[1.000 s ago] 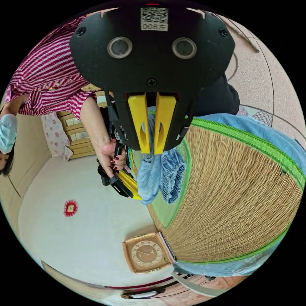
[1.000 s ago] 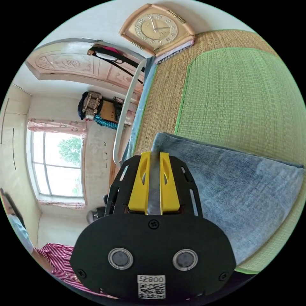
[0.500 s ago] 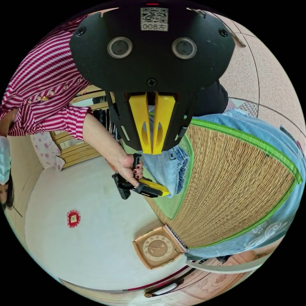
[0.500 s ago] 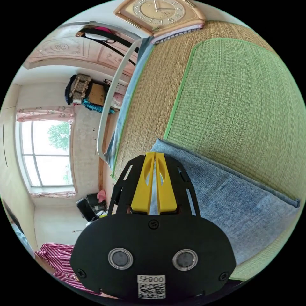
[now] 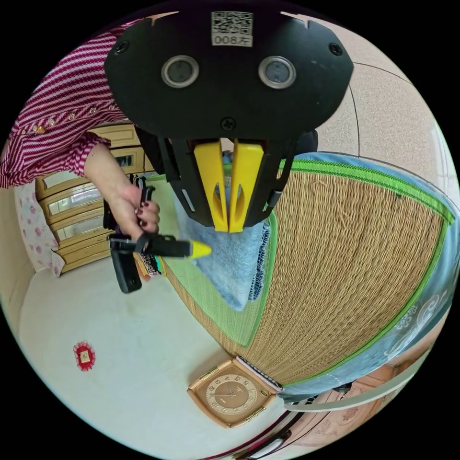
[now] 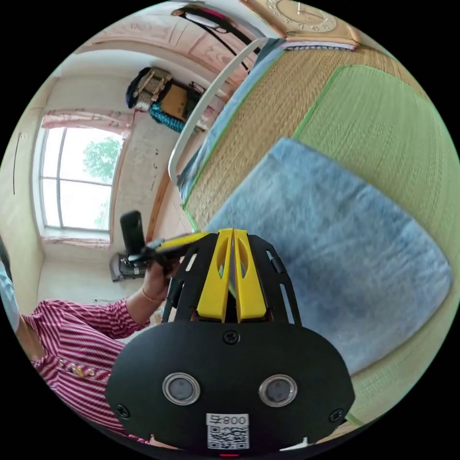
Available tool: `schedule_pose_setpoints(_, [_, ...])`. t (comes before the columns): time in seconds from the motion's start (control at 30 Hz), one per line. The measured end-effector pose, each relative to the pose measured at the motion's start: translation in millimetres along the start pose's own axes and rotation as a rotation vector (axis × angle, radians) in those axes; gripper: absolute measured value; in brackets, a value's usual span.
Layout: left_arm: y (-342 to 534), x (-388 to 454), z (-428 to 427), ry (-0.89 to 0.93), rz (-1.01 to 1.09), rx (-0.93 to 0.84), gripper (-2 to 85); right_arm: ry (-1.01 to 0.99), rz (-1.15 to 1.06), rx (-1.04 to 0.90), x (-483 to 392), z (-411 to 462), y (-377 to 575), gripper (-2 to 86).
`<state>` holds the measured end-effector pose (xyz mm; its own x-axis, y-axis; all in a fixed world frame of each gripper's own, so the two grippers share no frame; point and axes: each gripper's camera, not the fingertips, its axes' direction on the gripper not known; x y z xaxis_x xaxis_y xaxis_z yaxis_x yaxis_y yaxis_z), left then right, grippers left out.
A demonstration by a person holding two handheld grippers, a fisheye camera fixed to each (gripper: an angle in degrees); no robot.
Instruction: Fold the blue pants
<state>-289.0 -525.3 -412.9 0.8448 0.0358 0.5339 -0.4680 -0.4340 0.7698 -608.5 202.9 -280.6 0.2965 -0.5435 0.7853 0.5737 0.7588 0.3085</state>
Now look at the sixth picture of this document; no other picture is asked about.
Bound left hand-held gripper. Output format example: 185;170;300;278
122;231;211;278

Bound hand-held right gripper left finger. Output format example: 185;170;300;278
196;229;233;323

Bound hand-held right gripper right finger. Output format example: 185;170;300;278
233;229;269;322

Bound blue pants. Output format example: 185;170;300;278
206;138;454;375

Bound person's left forearm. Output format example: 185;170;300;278
124;287;167;327

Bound person's left hand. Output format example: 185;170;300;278
143;258;181;303

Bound window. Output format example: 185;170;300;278
34;125;126;234

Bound brown carton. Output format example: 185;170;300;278
161;83;192;121

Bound person's body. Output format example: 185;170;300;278
0;233;153;445

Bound pink curtain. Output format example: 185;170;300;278
40;109;134;131

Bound bed with woven mat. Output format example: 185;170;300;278
168;35;460;429

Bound wooden clock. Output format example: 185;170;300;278
240;0;361;45

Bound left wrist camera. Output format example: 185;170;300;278
119;211;147;256

